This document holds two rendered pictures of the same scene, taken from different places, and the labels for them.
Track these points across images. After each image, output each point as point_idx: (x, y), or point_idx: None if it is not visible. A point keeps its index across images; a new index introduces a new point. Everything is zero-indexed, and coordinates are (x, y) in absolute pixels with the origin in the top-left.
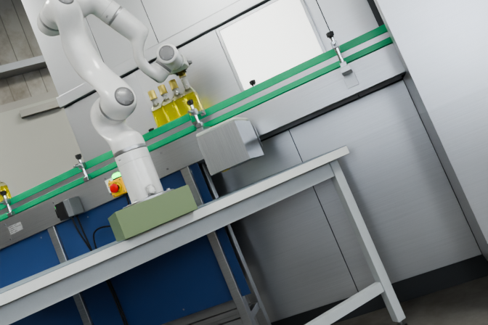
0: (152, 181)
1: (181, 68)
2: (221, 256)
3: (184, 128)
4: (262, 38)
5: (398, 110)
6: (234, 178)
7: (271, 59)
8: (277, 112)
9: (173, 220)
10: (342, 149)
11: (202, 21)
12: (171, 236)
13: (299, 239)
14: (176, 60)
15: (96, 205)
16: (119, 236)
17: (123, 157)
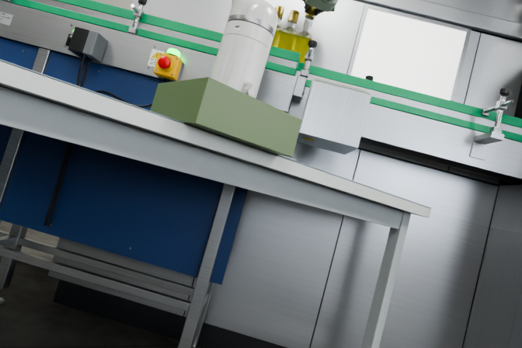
0: (255, 84)
1: (325, 5)
2: (220, 224)
3: (283, 64)
4: (403, 48)
5: (473, 210)
6: None
7: (397, 72)
8: (384, 124)
9: (251, 147)
10: (426, 209)
11: None
12: (229, 165)
13: (290, 259)
14: None
15: (120, 66)
16: (171, 114)
17: (246, 27)
